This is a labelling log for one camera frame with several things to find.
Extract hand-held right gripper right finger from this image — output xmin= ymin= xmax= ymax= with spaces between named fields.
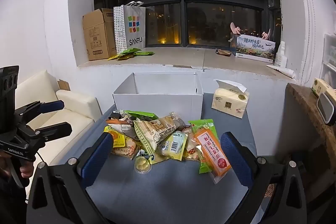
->
xmin=220 ymin=132 xmax=308 ymax=224

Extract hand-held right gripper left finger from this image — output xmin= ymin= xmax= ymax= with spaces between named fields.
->
xmin=26 ymin=132 xmax=116 ymax=224

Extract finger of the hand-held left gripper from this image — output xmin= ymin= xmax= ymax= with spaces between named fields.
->
xmin=26 ymin=121 xmax=73 ymax=144
xmin=14 ymin=100 xmax=65 ymax=123

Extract white cardboard box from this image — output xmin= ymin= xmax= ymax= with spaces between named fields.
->
xmin=113 ymin=72 xmax=204 ymax=121

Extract person's left hand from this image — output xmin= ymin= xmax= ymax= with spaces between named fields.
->
xmin=0 ymin=150 xmax=35 ymax=180

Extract cream sofa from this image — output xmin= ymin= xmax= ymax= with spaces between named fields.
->
xmin=14 ymin=70 xmax=103 ymax=169

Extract flat cardboard piece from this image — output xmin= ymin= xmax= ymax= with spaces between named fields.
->
xmin=57 ymin=79 xmax=71 ymax=91

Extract yellow snack packet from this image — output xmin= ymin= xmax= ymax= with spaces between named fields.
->
xmin=103 ymin=126 xmax=126 ymax=148

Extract orange and white snack packet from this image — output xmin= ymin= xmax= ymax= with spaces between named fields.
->
xmin=106 ymin=118 xmax=135 ymax=139

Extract light green snack packet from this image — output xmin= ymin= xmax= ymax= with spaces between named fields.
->
xmin=189 ymin=119 xmax=219 ymax=174

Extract yellow jelly cup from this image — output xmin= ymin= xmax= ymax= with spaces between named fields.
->
xmin=134 ymin=156 xmax=153 ymax=174

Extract small dark snack packet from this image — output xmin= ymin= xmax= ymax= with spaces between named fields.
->
xmin=108 ymin=109 xmax=125 ymax=121

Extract cream tissue pack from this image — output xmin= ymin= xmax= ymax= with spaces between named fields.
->
xmin=211 ymin=80 xmax=250 ymax=119

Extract green and dark snack packet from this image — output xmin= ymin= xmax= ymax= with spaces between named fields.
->
xmin=123 ymin=110 xmax=159 ymax=121

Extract large beige snack packet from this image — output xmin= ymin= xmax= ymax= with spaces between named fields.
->
xmin=133 ymin=112 xmax=186 ymax=156

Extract yellow-green packet with barcode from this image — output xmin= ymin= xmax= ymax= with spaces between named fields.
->
xmin=154 ymin=131 xmax=188 ymax=161

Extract brown stone counter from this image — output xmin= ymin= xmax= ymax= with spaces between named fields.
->
xmin=285 ymin=82 xmax=336 ymax=188

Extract brown cardboard box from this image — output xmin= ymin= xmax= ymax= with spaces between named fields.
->
xmin=82 ymin=8 xmax=117 ymax=61

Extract pile of green packets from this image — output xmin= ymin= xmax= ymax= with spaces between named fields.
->
xmin=108 ymin=48 xmax=155 ymax=61

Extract rolled white paper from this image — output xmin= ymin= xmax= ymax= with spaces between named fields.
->
xmin=266 ymin=64 xmax=296 ymax=80

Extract grey device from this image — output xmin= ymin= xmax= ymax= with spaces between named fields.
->
xmin=316 ymin=92 xmax=336 ymax=126

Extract white shopping bag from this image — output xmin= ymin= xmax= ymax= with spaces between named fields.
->
xmin=113 ymin=1 xmax=146 ymax=54

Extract cream tissue box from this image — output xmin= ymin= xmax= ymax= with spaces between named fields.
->
xmin=312 ymin=78 xmax=336 ymax=99

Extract white bottles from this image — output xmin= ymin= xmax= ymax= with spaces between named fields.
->
xmin=274 ymin=41 xmax=288 ymax=68

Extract printed long box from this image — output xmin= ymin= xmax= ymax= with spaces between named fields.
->
xmin=235 ymin=35 xmax=277 ymax=61

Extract dark blue holder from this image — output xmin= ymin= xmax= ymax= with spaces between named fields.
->
xmin=230 ymin=32 xmax=238 ymax=52

